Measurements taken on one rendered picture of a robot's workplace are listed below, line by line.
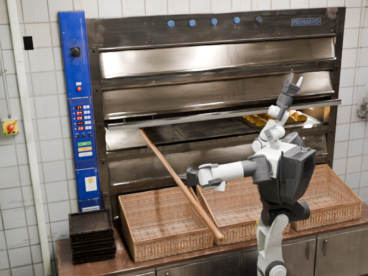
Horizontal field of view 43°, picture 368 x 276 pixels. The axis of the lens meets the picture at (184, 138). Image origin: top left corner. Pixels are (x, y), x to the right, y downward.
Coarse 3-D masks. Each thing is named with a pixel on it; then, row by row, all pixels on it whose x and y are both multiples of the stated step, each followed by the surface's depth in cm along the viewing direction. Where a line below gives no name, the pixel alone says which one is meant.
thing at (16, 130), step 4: (4, 120) 294; (8, 120) 294; (12, 120) 295; (16, 120) 295; (4, 124) 294; (8, 124) 295; (12, 124) 295; (16, 124) 296; (4, 128) 295; (16, 128) 297; (4, 132) 295; (8, 132) 296; (12, 132) 297; (16, 132) 298
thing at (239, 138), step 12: (252, 132) 365; (288, 132) 369; (300, 132) 372; (156, 144) 343; (168, 144) 343; (180, 144) 343; (192, 144) 346; (204, 144) 349; (108, 156) 329; (120, 156) 332
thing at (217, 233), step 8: (144, 136) 353; (152, 144) 334; (160, 160) 309; (168, 168) 293; (176, 176) 279; (184, 192) 261; (192, 200) 249; (200, 208) 240; (208, 224) 226; (216, 232) 218
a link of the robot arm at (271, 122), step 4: (288, 112) 291; (288, 116) 290; (268, 120) 298; (272, 120) 299; (276, 120) 299; (284, 120) 292; (268, 124) 297; (272, 124) 296; (276, 124) 297; (280, 124) 294; (272, 128) 296
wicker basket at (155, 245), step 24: (144, 192) 342; (168, 192) 348; (192, 192) 346; (120, 216) 338; (144, 216) 343; (168, 216) 349; (192, 216) 354; (144, 240) 301; (168, 240) 307; (192, 240) 327
